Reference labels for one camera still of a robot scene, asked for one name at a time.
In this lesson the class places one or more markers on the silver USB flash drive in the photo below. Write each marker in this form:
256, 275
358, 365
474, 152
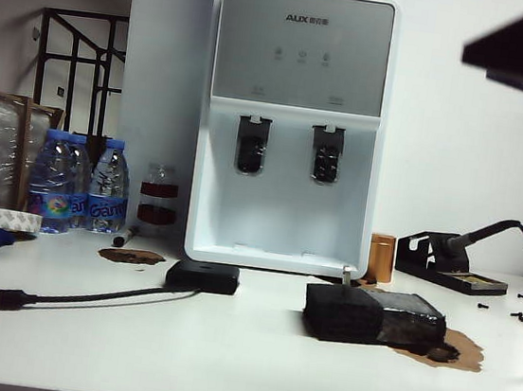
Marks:
346, 277

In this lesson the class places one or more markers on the black wall switch plate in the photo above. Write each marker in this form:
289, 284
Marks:
60, 91

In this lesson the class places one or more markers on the clear plastic water bottle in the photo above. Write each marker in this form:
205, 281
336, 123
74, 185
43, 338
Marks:
84, 174

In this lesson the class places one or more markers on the black USB hub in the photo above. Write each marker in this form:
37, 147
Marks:
204, 276

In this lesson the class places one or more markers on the small red black part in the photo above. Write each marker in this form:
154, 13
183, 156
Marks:
370, 281

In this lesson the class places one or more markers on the black metal stair railing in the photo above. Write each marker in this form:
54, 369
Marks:
43, 59

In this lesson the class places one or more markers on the grey black soldering iron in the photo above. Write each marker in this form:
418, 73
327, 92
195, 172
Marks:
486, 232

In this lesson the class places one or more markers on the right plastic water bottle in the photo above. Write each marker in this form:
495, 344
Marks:
110, 186

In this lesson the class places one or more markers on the small round wall sensor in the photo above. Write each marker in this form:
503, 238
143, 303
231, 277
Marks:
35, 35

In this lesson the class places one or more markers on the copper coloured cylinder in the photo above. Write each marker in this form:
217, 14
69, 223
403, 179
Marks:
381, 258

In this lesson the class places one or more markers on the white AUX water dispenser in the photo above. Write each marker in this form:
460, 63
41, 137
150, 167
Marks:
284, 208

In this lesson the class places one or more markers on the black marker pen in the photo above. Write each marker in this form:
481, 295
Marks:
121, 239

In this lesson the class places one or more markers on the wooden crate with bubble wrap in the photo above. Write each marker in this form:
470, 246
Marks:
0, 149

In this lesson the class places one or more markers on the left plastic water bottle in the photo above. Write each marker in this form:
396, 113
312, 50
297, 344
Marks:
53, 179

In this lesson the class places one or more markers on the black sponge block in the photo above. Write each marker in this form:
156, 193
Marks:
343, 310

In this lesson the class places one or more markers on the glass jar with red bands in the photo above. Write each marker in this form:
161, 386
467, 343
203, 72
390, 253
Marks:
159, 190

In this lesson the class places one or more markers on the black soldering iron stand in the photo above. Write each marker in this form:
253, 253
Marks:
483, 290

